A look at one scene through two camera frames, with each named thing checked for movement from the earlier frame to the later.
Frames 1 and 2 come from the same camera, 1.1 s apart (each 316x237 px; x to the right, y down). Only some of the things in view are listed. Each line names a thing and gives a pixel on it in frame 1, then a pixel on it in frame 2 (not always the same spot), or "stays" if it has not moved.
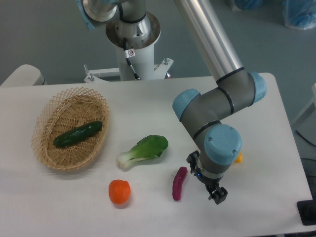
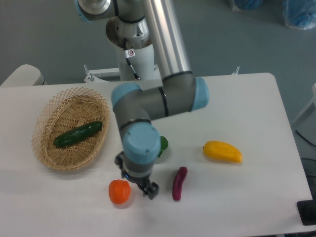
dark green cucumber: [78, 133] stays
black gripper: [212, 183] → [148, 188]
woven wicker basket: [62, 113] stays
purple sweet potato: [177, 181] stays
